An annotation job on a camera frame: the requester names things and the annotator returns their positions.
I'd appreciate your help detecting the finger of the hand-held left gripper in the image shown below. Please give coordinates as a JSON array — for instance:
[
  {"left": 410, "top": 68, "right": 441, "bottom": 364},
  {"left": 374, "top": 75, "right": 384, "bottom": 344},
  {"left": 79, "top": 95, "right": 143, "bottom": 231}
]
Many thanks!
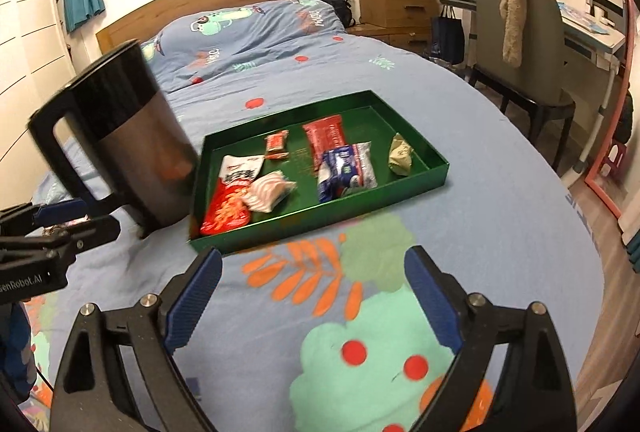
[
  {"left": 0, "top": 198, "right": 87, "bottom": 238},
  {"left": 42, "top": 216, "right": 121, "bottom": 258}
]

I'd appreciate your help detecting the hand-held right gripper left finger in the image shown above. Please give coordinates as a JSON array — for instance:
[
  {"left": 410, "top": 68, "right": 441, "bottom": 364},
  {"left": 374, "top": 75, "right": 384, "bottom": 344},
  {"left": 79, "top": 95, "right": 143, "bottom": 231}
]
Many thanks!
[{"left": 50, "top": 246, "right": 224, "bottom": 432}]

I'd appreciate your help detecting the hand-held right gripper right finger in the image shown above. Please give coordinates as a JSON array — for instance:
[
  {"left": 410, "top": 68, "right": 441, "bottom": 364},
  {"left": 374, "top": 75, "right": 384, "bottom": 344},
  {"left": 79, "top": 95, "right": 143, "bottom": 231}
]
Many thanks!
[{"left": 402, "top": 244, "right": 581, "bottom": 432}]

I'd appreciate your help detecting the steel electric kettle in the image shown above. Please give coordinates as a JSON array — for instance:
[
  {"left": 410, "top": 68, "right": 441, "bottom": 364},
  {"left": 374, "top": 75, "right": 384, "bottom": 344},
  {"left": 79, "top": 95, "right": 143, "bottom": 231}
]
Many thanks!
[{"left": 27, "top": 38, "right": 201, "bottom": 240}]

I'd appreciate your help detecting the white and red snack packet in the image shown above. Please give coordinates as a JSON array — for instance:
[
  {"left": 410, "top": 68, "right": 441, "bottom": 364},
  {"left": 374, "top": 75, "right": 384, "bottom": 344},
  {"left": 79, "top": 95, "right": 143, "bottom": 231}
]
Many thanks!
[{"left": 200, "top": 154, "right": 266, "bottom": 235}]

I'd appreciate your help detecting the green tray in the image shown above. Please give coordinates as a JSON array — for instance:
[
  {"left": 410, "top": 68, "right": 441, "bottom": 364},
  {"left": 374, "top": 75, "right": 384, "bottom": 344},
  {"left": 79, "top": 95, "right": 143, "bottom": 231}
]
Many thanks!
[{"left": 187, "top": 89, "right": 451, "bottom": 257}]

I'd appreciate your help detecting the person's left forearm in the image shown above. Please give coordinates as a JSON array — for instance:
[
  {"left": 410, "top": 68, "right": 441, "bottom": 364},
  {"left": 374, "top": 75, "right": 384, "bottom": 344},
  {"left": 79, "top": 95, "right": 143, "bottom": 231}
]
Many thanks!
[{"left": 0, "top": 302, "right": 38, "bottom": 405}]

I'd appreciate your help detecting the pink striped snack packet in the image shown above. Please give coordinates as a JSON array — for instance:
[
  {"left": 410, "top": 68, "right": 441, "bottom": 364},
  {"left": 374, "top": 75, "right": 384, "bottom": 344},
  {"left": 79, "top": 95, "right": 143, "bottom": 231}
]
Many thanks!
[{"left": 243, "top": 170, "right": 297, "bottom": 214}]

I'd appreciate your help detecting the beige wrapped pastry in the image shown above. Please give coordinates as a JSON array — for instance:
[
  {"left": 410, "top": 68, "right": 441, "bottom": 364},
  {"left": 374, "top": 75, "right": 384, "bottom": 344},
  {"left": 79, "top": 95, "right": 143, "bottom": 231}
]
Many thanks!
[{"left": 388, "top": 132, "right": 413, "bottom": 176}]

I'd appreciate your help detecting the blue white snack packet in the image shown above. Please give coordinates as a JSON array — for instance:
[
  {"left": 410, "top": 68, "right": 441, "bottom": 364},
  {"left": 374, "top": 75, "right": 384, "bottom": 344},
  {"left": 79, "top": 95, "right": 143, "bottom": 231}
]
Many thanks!
[{"left": 316, "top": 141, "right": 379, "bottom": 204}]

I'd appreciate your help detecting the white wardrobe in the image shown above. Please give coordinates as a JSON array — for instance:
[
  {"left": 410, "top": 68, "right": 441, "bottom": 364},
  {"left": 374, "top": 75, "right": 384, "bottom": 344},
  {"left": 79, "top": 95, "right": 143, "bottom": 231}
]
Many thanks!
[{"left": 0, "top": 0, "right": 76, "bottom": 213}]

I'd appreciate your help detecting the small red candy packet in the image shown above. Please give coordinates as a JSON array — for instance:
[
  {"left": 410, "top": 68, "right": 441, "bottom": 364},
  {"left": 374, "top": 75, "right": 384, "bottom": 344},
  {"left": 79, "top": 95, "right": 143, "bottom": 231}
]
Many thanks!
[{"left": 264, "top": 130, "right": 291, "bottom": 160}]

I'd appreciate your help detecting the pink framed mirror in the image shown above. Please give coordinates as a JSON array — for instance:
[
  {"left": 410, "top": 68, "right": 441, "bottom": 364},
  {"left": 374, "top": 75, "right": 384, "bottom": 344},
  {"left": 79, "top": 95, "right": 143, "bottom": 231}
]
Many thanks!
[{"left": 585, "top": 0, "right": 633, "bottom": 219}]

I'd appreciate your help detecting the navy tote bag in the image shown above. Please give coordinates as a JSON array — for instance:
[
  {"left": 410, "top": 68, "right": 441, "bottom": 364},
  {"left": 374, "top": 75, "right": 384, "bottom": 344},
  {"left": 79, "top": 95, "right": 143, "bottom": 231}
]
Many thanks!
[{"left": 431, "top": 6, "right": 466, "bottom": 65}]

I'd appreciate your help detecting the low wooden nightstand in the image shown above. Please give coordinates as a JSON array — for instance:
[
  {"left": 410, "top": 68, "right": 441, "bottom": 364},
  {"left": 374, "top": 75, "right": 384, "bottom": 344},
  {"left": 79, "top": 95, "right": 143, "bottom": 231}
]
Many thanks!
[{"left": 345, "top": 23, "right": 436, "bottom": 58}]

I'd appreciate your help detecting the grey chair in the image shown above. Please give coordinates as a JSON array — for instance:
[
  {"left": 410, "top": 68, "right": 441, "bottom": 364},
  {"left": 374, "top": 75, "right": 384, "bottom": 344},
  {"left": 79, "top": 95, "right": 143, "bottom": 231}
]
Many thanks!
[{"left": 467, "top": 0, "right": 577, "bottom": 144}]

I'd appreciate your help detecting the beige furry scarf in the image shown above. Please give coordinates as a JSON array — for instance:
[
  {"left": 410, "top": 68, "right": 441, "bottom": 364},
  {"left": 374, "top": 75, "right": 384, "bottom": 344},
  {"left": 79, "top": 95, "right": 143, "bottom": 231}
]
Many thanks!
[{"left": 497, "top": 0, "right": 530, "bottom": 69}]

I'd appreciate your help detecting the grey white desk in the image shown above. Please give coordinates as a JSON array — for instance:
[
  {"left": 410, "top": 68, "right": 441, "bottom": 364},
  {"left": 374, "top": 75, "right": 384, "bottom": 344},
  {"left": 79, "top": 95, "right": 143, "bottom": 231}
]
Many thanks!
[{"left": 419, "top": 0, "right": 628, "bottom": 185}]

